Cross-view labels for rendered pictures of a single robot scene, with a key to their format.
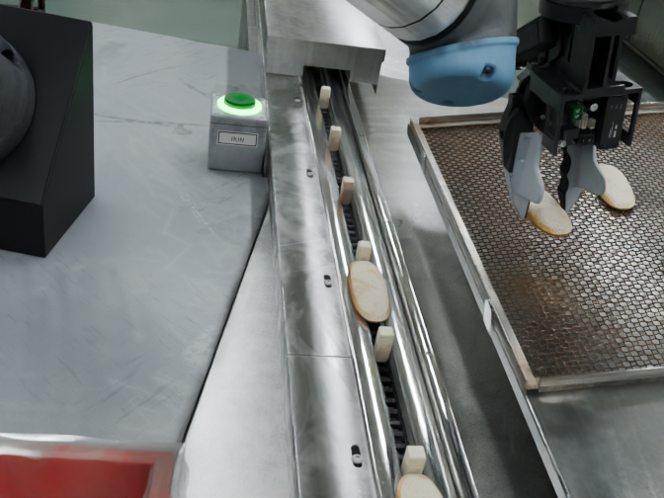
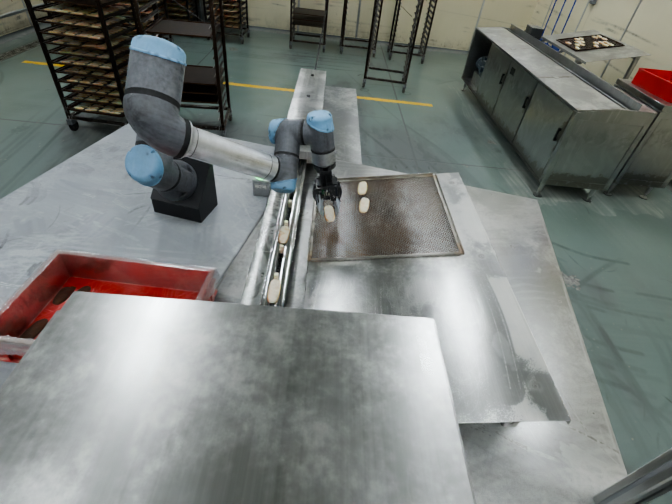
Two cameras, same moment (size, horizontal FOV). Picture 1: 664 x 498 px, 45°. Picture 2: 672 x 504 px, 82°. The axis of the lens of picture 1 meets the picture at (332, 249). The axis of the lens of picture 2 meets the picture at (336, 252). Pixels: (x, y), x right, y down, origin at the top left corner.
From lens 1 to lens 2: 70 cm
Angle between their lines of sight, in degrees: 10
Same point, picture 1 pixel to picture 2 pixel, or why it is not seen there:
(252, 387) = (247, 258)
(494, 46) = (285, 182)
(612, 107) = (331, 191)
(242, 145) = (262, 188)
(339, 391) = (264, 260)
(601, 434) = (320, 272)
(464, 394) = (303, 262)
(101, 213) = (218, 210)
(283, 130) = not seen: hidden behind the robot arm
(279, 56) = not seen: hidden behind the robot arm
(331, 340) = (266, 247)
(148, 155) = (236, 190)
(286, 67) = not seen: hidden behind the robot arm
